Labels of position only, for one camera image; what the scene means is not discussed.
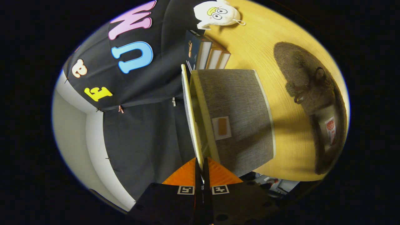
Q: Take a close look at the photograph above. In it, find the dark cover book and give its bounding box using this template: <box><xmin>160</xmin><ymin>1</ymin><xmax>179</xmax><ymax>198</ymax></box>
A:
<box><xmin>184</xmin><ymin>30</ymin><xmax>213</xmax><ymax>71</ymax></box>

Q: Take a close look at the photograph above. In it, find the brown fuzzy shoe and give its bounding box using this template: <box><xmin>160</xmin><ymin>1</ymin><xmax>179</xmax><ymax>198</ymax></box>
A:
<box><xmin>273</xmin><ymin>42</ymin><xmax>348</xmax><ymax>175</ymax></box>

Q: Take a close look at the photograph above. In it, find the grey fabric storage box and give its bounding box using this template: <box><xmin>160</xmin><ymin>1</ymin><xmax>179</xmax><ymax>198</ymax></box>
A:
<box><xmin>181</xmin><ymin>64</ymin><xmax>277</xmax><ymax>178</ymax></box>

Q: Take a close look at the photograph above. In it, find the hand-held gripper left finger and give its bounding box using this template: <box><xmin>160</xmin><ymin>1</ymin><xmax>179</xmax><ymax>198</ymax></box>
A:
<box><xmin>127</xmin><ymin>157</ymin><xmax>203</xmax><ymax>225</ymax></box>

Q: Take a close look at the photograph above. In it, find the white plush toy with face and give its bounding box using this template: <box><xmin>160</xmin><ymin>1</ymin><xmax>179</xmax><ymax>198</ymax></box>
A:
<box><xmin>193</xmin><ymin>0</ymin><xmax>246</xmax><ymax>30</ymax></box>

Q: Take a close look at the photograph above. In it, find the brown cover book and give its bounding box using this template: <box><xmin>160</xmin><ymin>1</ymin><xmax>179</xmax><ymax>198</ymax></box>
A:
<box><xmin>206</xmin><ymin>42</ymin><xmax>224</xmax><ymax>70</ymax></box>
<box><xmin>219</xmin><ymin>50</ymin><xmax>232</xmax><ymax>69</ymax></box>

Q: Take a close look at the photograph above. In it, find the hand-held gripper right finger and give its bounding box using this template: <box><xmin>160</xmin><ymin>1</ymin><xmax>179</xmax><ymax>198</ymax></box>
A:
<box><xmin>203</xmin><ymin>157</ymin><xmax>279</xmax><ymax>225</ymax></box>

